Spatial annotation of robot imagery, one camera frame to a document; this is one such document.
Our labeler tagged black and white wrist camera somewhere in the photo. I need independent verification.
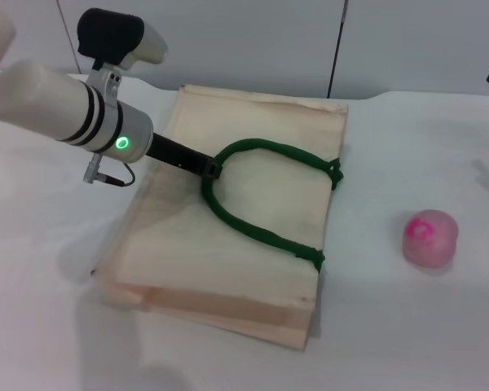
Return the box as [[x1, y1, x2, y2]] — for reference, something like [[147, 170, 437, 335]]
[[76, 7, 169, 105]]

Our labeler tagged silver plug with black cable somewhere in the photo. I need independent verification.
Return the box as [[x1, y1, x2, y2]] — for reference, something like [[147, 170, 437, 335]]
[[82, 152, 136, 187]]

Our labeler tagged green rope bag handle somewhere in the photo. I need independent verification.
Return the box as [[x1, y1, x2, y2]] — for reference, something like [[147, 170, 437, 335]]
[[200, 137, 346, 273]]

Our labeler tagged pink peach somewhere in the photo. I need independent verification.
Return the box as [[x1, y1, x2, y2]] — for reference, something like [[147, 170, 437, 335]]
[[402, 209, 460, 269]]

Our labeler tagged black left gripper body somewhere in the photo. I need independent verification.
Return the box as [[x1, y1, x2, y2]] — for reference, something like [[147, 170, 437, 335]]
[[145, 132, 212, 178]]

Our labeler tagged cream canvas handbag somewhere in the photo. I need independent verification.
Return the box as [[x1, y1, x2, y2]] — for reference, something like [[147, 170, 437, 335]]
[[90, 84, 349, 352]]

